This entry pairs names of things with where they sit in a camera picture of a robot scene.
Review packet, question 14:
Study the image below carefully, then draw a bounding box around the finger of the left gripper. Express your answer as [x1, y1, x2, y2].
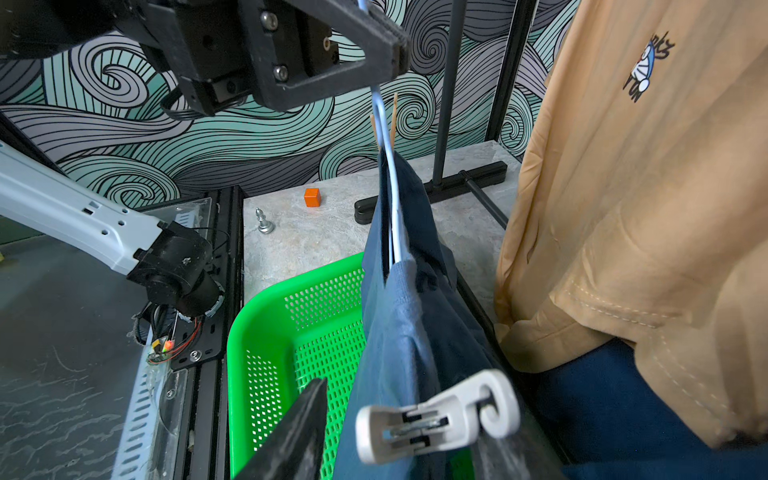
[239, 0, 410, 111]

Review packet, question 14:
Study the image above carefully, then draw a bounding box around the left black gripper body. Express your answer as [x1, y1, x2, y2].
[110, 1, 252, 117]

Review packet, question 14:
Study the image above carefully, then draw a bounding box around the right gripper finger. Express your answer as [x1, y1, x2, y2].
[235, 379, 328, 480]

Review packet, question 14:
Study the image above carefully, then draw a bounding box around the orange wooden clothespin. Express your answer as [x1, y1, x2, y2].
[371, 89, 399, 149]

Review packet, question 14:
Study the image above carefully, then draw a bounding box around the light blue wire hanger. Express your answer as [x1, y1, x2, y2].
[356, 0, 404, 266]

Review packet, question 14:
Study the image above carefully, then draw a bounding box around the light blue t-shirt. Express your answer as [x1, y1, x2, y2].
[333, 154, 562, 479]

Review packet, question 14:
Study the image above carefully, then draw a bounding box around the white grey clothespin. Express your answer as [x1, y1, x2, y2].
[355, 369, 521, 465]

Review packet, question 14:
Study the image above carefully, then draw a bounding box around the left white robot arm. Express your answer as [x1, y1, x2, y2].
[1, 1, 409, 317]

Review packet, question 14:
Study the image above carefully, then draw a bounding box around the green plastic basket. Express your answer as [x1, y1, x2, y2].
[226, 251, 475, 479]

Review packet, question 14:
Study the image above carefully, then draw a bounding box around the orange small cube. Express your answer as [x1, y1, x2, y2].
[303, 188, 322, 208]

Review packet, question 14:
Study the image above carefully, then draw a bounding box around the silver metal bolt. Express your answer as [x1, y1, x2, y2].
[255, 208, 275, 235]

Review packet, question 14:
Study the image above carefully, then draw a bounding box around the black clothes rack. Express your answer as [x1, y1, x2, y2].
[353, 0, 541, 229]

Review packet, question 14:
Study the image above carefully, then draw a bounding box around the dark navy t-shirt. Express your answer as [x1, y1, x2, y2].
[522, 340, 767, 479]

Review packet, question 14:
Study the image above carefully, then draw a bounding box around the tan yellow t-shirt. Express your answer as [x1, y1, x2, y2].
[494, 1, 767, 448]

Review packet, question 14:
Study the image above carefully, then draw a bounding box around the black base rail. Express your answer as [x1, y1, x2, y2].
[171, 187, 245, 479]

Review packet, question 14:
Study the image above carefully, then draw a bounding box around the white slotted cable duct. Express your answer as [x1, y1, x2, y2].
[111, 330, 167, 479]

